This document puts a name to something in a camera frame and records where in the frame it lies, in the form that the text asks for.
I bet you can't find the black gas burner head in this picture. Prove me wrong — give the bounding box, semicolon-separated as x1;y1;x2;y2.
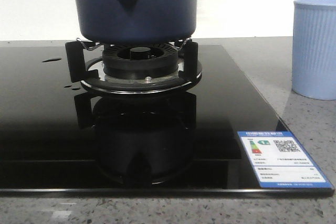
102;44;178;80

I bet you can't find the light blue ribbed cup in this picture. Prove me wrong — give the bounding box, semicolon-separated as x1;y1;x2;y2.
292;0;335;100

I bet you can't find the black pot support grate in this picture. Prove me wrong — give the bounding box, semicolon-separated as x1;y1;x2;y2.
65;39;202;95

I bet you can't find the blue white energy label sticker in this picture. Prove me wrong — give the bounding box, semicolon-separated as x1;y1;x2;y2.
237;131;333;189

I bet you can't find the dark blue cooking pot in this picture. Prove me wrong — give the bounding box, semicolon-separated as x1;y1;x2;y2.
76;0;197;44

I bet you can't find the black glass gas cooktop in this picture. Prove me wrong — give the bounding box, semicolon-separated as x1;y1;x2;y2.
1;45;334;197

